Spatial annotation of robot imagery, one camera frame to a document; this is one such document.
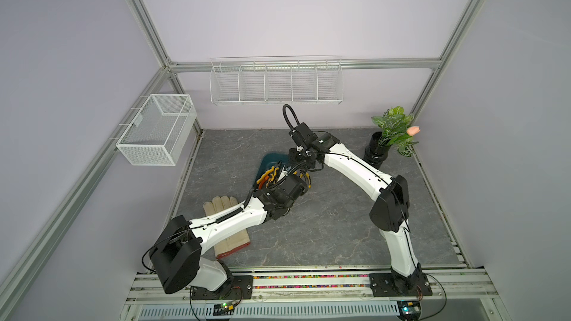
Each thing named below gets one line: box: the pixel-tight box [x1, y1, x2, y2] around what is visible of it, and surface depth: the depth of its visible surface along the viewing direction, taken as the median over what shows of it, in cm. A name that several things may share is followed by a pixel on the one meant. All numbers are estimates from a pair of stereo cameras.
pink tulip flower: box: [405, 125, 421, 136], surface depth 83 cm
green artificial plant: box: [371, 105, 420, 158], surface depth 88 cm
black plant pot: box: [362, 131, 392, 170], surface depth 101 cm
